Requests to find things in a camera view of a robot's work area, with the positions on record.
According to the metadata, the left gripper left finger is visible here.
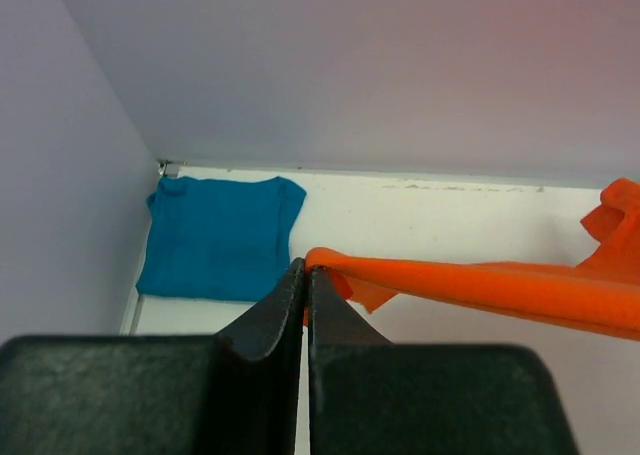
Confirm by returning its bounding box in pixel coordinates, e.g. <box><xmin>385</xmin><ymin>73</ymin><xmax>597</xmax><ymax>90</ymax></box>
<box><xmin>1</xmin><ymin>259</ymin><xmax>305</xmax><ymax>454</ymax></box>

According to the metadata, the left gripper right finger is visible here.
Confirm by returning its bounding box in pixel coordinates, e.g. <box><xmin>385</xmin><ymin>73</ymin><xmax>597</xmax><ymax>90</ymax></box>
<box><xmin>308</xmin><ymin>268</ymin><xmax>578</xmax><ymax>454</ymax></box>

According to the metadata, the orange t shirt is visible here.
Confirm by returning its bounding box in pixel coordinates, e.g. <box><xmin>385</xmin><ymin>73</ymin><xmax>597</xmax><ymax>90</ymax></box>
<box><xmin>305</xmin><ymin>178</ymin><xmax>639</xmax><ymax>340</ymax></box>

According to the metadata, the folded blue t shirt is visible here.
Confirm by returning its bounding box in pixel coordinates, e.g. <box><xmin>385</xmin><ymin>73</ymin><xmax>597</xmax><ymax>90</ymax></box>
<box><xmin>136</xmin><ymin>176</ymin><xmax>306</xmax><ymax>302</ymax></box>

